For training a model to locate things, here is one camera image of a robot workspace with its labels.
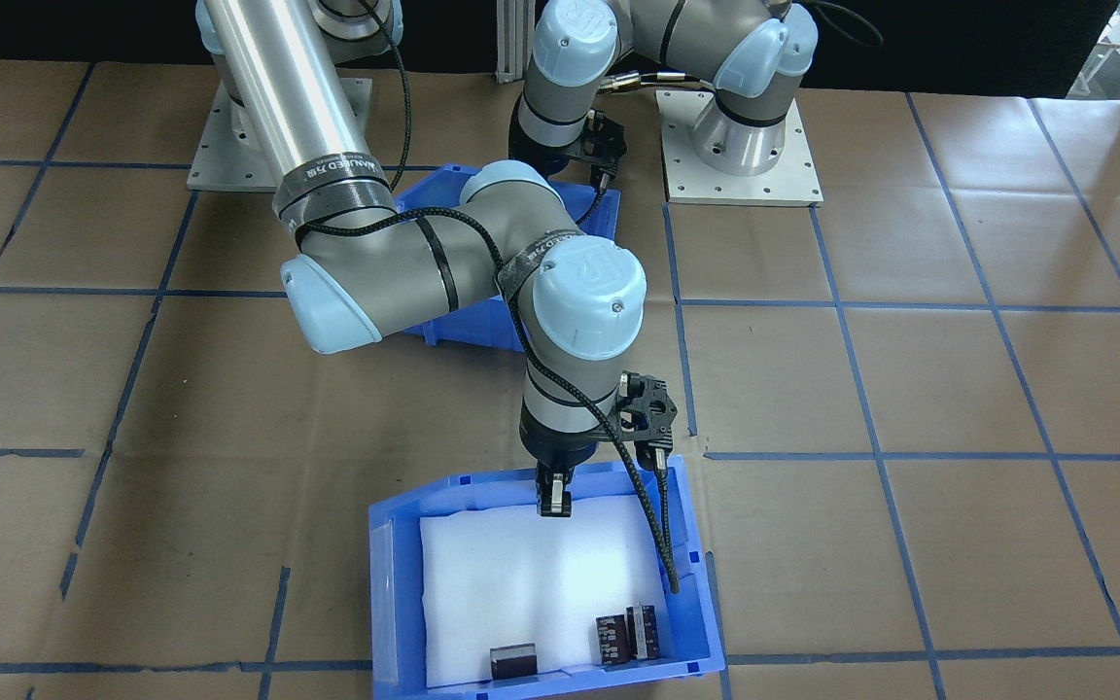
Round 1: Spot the aluminium frame extrusion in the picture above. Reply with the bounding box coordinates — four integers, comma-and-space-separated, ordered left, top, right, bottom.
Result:
495, 0, 537, 84

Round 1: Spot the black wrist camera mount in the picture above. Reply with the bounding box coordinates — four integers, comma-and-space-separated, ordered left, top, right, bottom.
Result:
570, 110, 629, 188
613, 369, 681, 474

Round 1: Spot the blue plastic button bin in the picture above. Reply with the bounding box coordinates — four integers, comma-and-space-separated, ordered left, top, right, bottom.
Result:
395, 163, 621, 349

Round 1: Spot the white foam sheet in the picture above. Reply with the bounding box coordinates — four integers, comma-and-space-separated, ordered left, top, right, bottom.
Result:
419, 496, 673, 686

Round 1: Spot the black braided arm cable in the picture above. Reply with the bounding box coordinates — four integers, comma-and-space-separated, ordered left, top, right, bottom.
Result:
293, 0, 683, 596

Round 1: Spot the black cylindrical capacitor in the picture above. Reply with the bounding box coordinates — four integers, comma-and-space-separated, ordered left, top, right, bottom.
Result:
596, 612, 631, 667
626, 604, 661, 662

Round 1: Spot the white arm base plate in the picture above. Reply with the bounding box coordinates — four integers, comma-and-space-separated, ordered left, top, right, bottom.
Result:
187, 76, 373, 193
655, 89, 825, 207

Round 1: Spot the black cover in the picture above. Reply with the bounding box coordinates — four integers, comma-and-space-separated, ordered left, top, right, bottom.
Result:
0, 0, 1120, 98

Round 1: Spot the blue plastic capacitor bin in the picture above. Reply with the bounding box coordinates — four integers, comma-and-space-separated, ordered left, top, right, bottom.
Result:
368, 455, 726, 700

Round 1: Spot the silver cable connector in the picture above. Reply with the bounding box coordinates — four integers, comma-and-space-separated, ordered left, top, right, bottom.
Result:
602, 70, 689, 95

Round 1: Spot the short black brown capacitor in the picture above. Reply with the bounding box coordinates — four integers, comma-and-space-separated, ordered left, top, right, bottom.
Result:
489, 643, 537, 680

